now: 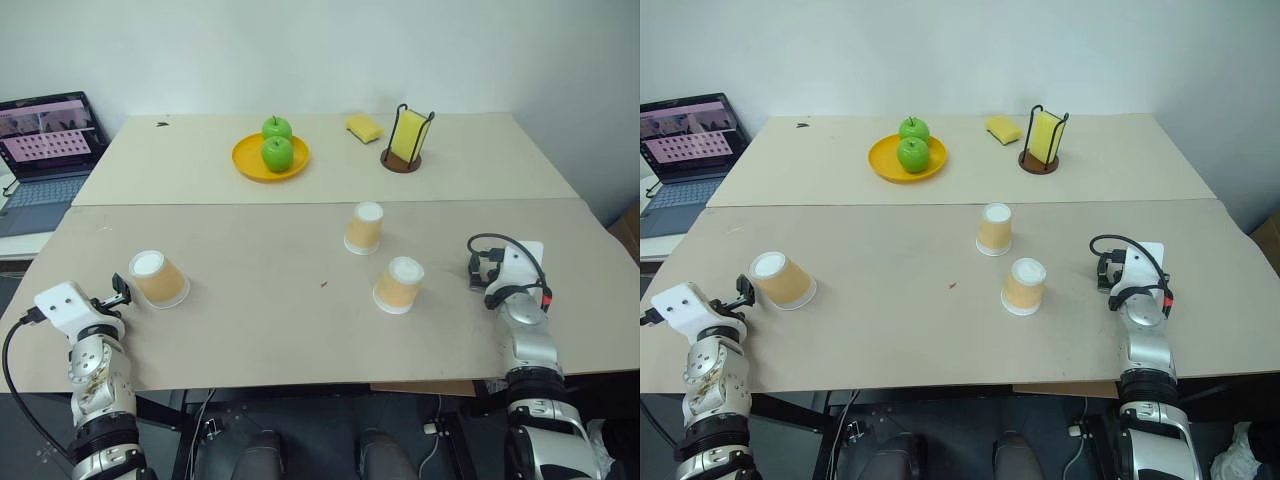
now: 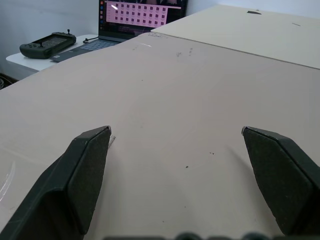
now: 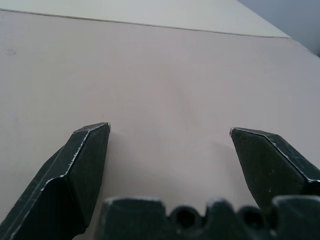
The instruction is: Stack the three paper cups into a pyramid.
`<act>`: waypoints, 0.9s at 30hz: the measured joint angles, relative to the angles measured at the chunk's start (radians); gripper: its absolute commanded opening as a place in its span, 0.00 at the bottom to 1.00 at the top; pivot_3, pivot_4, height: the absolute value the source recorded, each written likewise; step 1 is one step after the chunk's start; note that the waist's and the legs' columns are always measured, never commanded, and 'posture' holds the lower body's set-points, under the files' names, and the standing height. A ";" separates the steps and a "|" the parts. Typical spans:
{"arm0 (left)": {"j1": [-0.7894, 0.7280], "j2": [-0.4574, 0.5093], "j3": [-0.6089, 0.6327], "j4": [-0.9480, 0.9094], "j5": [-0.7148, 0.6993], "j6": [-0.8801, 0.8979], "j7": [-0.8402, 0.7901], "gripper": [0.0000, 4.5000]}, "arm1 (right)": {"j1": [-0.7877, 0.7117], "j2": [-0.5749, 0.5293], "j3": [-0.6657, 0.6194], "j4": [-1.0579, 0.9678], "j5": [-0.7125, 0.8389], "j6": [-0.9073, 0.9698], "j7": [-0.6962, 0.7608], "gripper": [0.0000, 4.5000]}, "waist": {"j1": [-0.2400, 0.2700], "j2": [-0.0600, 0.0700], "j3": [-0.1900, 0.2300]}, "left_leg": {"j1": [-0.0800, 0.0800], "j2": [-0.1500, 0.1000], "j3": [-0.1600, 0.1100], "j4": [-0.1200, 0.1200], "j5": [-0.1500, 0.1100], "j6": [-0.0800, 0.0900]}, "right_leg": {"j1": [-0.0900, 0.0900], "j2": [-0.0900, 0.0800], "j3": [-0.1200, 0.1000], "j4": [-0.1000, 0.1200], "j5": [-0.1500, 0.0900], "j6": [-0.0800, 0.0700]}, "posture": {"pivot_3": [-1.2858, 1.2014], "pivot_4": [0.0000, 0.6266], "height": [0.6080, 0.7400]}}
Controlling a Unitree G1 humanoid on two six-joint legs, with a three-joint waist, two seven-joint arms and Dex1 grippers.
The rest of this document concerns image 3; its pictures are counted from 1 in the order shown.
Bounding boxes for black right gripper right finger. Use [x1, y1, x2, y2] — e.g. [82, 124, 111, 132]
[229, 127, 320, 211]

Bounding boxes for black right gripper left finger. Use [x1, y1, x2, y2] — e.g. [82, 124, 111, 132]
[0, 122, 112, 240]

